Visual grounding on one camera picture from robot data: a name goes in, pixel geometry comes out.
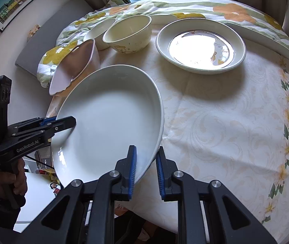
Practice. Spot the pink bowl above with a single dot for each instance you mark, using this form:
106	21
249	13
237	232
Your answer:
70	68

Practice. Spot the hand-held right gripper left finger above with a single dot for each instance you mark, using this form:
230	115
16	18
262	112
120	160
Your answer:
133	169

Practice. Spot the grey cushion mat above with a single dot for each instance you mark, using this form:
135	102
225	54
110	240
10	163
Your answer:
45	35

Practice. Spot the floral quilt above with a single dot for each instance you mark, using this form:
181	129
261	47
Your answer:
200	5

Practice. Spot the person's left hand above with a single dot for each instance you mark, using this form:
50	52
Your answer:
19	180

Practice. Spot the plain white bowl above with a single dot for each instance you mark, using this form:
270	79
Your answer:
97	34

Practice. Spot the cream floral tablecloth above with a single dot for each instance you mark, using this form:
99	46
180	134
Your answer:
210	132

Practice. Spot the cream bowl with cartoon print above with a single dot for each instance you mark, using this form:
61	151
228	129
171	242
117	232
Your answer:
131	34

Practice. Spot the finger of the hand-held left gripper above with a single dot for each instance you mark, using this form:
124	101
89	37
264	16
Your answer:
48	121
63	125

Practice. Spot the large white plate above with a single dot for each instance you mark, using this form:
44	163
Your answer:
103	122

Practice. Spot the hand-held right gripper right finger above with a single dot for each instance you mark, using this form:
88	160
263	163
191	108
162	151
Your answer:
159	174

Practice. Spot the cream plate with silver rim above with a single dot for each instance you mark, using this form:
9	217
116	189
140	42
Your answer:
200	48

